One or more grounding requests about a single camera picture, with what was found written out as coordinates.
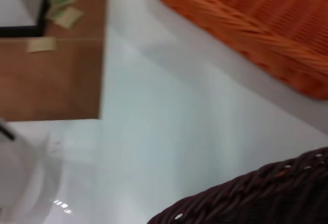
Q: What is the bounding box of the orange woven basket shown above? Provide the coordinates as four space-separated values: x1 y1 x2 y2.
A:
145 0 328 103

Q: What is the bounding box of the dark brown woven basket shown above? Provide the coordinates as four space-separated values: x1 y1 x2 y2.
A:
147 147 328 224

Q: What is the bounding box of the brown cardboard box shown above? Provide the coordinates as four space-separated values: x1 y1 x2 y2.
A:
0 0 108 122

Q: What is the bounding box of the tan paper packet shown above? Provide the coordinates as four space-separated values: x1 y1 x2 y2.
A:
46 6 83 29

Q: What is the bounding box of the beige tape label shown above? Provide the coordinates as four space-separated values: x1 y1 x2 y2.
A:
27 36 57 53

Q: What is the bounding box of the white rounded robot shell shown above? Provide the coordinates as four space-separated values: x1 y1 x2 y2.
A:
0 121 65 224

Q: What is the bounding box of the black metal frame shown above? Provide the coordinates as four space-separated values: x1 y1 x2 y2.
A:
0 0 54 38

